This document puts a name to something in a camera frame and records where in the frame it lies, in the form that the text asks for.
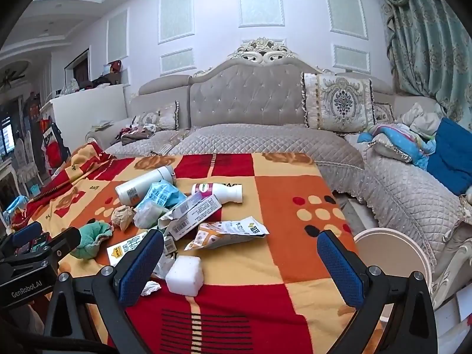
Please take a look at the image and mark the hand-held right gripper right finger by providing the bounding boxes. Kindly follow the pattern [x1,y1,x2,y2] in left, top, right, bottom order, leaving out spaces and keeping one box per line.
[316,230,440,354]

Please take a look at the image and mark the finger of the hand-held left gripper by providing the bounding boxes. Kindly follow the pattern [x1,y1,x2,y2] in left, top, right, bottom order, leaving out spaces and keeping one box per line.
[7,222,43,251]
[40,227,82,263]

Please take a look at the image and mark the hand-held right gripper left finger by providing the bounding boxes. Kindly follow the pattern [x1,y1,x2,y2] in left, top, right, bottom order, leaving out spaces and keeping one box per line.
[43,229,165,354]

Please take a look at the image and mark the white tissue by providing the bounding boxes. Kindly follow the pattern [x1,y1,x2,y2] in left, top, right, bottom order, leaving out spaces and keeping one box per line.
[141,280,162,297]

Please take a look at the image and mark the white sheet with yellow label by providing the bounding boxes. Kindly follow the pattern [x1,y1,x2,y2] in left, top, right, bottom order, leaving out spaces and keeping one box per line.
[107,233,148,266]

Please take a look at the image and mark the clear plastic wrapper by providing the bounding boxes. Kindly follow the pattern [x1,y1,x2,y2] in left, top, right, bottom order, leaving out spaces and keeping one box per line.
[153,236,178,280]

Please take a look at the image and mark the green fluffy cloth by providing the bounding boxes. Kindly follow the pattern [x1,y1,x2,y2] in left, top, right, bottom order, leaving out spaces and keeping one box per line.
[70,221,114,260]

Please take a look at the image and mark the white foam block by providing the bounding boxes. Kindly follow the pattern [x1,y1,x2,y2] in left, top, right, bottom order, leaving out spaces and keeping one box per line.
[165,255,204,297]

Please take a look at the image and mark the brown paper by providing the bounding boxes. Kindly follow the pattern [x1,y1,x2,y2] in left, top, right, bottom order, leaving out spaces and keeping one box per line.
[111,205,136,231]

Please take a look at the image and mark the green white packet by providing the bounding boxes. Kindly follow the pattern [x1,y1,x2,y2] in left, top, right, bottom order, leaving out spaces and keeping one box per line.
[133,201,170,229]

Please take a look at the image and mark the white round bin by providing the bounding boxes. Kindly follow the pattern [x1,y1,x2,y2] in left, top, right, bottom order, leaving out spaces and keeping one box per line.
[353,227,431,284]

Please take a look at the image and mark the blue snack packet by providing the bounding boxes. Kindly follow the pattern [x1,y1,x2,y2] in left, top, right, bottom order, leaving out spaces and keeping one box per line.
[138,179,187,211]

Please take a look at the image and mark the white cardboard box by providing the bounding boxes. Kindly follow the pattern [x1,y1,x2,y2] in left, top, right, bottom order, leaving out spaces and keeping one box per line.
[158,192,224,242]

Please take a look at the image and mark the orange patterned snack bag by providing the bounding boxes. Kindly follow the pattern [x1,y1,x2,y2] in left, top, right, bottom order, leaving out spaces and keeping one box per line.
[184,217,270,251]

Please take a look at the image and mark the light blue plastic packet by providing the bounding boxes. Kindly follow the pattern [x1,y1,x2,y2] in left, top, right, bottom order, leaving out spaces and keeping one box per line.
[4,195,30,225]

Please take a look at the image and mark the white ornate chair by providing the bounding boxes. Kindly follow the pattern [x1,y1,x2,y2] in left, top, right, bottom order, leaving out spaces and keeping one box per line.
[15,129,39,189]

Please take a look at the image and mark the large white bottle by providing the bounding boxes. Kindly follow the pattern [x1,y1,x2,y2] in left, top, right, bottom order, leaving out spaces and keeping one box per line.
[115,165,176,207]

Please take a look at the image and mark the red orange printed blanket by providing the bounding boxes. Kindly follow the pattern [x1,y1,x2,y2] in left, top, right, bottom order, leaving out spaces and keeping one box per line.
[27,142,373,354]

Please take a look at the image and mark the red shopping bag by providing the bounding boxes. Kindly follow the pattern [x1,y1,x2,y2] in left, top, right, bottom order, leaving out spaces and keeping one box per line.
[40,116,71,170]

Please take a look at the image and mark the quilted beige sofa cover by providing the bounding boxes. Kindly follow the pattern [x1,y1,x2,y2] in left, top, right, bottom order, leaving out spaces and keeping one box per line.
[347,133,472,266]
[107,123,366,192]

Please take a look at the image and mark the pink label white bottle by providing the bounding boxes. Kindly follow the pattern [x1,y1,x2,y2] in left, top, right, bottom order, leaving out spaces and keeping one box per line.
[191,182,244,205]

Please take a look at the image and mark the dark clothes pile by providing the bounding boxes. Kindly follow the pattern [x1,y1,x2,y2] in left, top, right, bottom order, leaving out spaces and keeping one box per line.
[120,125,159,146]

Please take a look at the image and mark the white cabinet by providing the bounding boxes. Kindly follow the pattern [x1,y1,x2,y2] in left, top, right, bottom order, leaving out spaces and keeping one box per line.
[39,83,128,152]

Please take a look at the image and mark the colourful folded blanket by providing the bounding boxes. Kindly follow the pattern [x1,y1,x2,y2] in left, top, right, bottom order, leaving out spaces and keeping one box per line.
[357,122,437,170]

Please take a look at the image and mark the beige fringed pillow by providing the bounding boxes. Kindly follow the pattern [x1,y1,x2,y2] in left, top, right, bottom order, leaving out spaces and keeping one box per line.
[133,100,180,131]

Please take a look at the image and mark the blue cushion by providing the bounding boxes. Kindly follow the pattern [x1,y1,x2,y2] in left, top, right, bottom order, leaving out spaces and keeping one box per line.
[426,118,472,196]

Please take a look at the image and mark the small brown embroidered pillow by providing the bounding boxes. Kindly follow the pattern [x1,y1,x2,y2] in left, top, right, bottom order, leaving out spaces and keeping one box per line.
[372,101,397,124]

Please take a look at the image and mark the grey crumpled clothes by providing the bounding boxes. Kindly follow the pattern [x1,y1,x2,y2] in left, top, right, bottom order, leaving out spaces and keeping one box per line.
[396,102,443,139]

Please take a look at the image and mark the large embroidered pillow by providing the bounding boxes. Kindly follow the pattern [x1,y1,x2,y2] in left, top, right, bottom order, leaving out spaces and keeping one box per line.
[301,72,375,135]

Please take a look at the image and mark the grey tufted sofa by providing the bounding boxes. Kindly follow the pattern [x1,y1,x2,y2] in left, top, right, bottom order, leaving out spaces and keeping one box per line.
[86,38,472,292]

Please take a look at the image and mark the teal patterned curtain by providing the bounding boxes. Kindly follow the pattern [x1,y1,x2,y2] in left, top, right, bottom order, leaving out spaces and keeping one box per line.
[374,0,472,133]

